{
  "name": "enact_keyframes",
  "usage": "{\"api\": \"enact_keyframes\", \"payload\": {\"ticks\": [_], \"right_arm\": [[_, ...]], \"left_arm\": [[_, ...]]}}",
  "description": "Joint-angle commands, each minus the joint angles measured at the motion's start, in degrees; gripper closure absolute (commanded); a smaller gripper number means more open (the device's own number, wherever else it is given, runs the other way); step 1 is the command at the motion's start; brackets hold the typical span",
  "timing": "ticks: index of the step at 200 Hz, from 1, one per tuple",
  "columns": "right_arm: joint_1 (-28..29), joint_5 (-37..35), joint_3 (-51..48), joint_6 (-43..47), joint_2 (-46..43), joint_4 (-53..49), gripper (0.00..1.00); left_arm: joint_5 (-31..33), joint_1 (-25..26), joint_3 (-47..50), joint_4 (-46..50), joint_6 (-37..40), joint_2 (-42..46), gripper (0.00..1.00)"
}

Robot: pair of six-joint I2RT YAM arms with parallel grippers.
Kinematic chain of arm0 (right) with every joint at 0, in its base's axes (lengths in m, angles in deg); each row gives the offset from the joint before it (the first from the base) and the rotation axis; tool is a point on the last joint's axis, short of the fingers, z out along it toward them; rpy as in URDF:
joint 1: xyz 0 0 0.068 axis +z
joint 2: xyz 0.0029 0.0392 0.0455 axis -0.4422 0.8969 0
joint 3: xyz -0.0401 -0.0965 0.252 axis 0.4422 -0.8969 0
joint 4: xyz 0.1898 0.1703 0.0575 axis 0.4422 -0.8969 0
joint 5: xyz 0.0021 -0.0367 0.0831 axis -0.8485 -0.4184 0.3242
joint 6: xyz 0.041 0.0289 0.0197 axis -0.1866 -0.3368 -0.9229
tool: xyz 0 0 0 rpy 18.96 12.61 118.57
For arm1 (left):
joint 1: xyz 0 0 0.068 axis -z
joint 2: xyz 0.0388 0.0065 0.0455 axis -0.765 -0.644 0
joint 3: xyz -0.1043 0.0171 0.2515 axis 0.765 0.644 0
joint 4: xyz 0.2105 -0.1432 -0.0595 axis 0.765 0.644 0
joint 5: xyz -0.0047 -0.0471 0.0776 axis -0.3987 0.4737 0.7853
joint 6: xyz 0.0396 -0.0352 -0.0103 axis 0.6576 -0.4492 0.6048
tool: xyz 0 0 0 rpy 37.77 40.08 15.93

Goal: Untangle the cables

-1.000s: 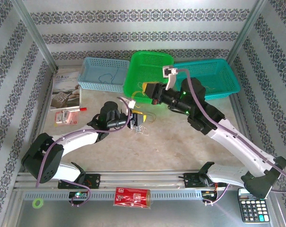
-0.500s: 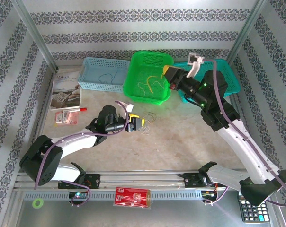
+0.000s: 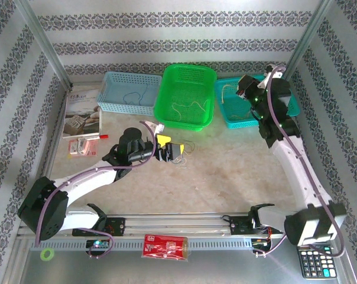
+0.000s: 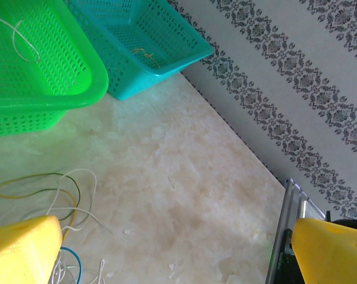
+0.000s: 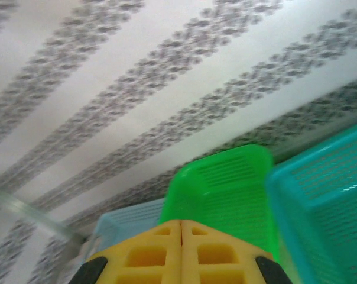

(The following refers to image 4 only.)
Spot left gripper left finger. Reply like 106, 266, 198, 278
0, 215, 63, 284

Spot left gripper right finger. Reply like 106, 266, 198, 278
292, 217, 357, 284

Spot yellow-green cable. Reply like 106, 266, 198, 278
0, 172, 81, 234

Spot blue cable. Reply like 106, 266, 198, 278
59, 246, 83, 284

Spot white cable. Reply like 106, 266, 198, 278
23, 206, 114, 235
50, 251, 106, 284
45, 168, 98, 233

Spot rubber bands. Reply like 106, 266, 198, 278
0, 15, 41, 63

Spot yellow cable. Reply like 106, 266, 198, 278
130, 47, 161, 69

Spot metal table edge strip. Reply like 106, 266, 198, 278
265, 178, 327, 284

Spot green plastic basket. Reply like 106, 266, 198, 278
0, 0, 109, 138

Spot teal plastic basket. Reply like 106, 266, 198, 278
64, 0, 215, 101

